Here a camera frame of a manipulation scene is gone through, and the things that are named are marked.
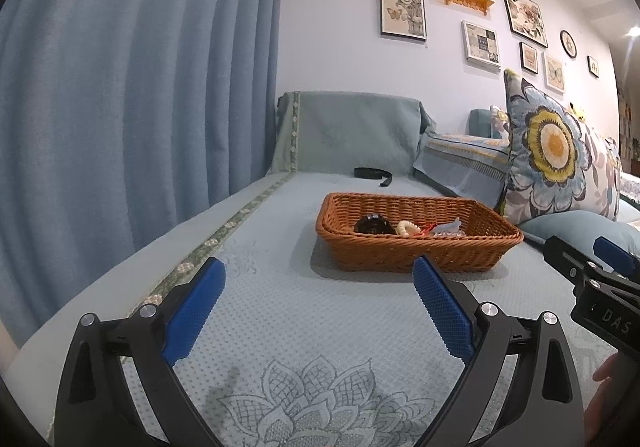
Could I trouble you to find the cluttered shelf unit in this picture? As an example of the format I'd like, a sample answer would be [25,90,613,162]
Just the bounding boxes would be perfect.
[617,87,640,175]

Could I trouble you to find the pale blue hair clip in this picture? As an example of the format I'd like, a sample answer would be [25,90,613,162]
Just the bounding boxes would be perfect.
[432,218,463,237]

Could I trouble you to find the white picture frame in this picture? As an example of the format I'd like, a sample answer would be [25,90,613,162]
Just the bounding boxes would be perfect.
[461,21,502,72]

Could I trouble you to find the teal sofa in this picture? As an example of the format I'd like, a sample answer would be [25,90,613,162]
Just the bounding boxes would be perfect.
[468,108,501,135]

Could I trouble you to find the brown wicker basket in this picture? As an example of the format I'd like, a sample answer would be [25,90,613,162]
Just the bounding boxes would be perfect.
[315,192,525,274]

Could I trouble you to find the pale butterfly picture frame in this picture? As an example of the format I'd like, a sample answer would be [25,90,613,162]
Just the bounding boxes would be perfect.
[542,52,567,95]

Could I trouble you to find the person's right hand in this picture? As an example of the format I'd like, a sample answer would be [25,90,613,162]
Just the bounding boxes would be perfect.
[585,353,640,443]

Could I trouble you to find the black strap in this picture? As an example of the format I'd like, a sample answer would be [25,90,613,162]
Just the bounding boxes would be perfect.
[353,167,394,188]

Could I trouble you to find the flower painting black frame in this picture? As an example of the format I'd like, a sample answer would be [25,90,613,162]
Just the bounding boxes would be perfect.
[501,0,548,48]

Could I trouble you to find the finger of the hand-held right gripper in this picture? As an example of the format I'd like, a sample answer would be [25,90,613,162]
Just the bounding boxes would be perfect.
[594,236,640,279]
[544,235,640,300]

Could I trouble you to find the blue curtain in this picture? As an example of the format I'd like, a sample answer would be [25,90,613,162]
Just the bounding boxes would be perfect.
[0,0,286,363]

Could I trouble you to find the small floral cushion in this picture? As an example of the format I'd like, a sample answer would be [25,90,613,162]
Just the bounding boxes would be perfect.
[490,104,512,140]

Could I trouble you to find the patterned cloth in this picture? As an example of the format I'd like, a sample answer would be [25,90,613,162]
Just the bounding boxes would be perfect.
[619,172,640,210]

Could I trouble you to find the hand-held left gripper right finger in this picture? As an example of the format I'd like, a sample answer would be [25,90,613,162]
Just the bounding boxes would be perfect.
[412,255,586,447]

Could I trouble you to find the small butterfly picture frame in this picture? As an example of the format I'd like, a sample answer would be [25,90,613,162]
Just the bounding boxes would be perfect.
[519,42,540,75]

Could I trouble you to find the large butterfly picture frame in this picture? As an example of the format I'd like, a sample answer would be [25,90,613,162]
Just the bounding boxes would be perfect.
[378,0,427,42]

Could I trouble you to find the striped blue yellow cushion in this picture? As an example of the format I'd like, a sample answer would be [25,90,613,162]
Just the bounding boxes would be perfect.
[411,129,511,212]

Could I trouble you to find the large floral cushion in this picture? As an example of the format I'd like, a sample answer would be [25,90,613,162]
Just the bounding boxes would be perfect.
[500,69,608,222]

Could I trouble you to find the teal cushion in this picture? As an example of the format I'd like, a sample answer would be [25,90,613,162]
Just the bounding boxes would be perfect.
[517,211,640,253]

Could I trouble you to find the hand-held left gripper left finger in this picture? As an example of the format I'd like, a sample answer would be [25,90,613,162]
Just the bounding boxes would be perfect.
[52,257,227,447]

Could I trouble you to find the black round hair tie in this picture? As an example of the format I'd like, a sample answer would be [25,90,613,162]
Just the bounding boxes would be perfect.
[354,214,395,235]

